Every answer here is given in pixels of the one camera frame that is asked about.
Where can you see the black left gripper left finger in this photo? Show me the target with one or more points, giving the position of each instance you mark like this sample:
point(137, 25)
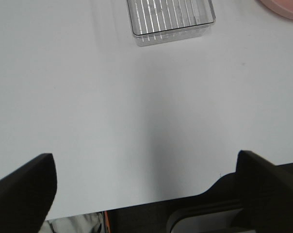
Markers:
point(27, 194)

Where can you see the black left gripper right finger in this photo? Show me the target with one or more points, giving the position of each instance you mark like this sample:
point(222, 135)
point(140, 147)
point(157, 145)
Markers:
point(266, 193)

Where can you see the silver foil sheet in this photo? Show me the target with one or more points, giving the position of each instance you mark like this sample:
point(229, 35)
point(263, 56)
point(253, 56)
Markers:
point(86, 223)

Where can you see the pink round plate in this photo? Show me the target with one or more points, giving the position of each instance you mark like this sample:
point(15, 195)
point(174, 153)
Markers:
point(283, 8)

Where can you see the clear left plastic tray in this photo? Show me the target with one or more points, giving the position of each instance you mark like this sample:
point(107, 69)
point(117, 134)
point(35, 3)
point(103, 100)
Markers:
point(159, 21)

